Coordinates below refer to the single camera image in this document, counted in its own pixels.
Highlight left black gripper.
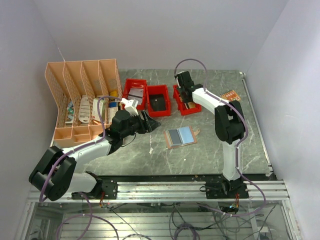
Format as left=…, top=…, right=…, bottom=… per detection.
left=120, top=109, right=161, bottom=139

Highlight red plastic bin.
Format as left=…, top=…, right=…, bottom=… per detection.
left=172, top=84, right=202, bottom=116
left=146, top=84, right=171, bottom=118
left=123, top=78, right=147, bottom=110

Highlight gold cards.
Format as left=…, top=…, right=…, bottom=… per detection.
left=184, top=102, right=196, bottom=110

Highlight black VIP card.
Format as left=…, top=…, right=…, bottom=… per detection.
left=168, top=129, right=182, bottom=146

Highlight brown leather card holder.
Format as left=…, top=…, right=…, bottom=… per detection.
left=164, top=126, right=200, bottom=149

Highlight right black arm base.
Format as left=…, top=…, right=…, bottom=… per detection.
left=199, top=179, right=249, bottom=199

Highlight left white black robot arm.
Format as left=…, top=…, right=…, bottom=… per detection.
left=28, top=110, right=161, bottom=202

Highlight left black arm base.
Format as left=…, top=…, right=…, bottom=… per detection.
left=68, top=171, right=118, bottom=200

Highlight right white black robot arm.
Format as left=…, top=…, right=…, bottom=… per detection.
left=174, top=71, right=247, bottom=199

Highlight white black cards stack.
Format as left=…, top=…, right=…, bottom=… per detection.
left=127, top=87, right=144, bottom=105

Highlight orange spiral notepad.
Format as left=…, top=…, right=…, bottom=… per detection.
left=220, top=90, right=241, bottom=101

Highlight yellow round object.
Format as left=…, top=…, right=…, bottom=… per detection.
left=109, top=91, right=118, bottom=98

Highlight white green box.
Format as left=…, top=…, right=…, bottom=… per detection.
left=91, top=97, right=106, bottom=122

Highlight white oval package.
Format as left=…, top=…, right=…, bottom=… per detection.
left=78, top=95, right=91, bottom=124

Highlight pink mesh desk organizer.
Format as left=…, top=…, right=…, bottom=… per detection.
left=45, top=59, right=123, bottom=148

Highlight aluminium frame rails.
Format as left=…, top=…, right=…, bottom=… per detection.
left=15, top=174, right=303, bottom=240

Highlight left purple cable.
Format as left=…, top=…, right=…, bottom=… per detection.
left=38, top=96, right=123, bottom=240

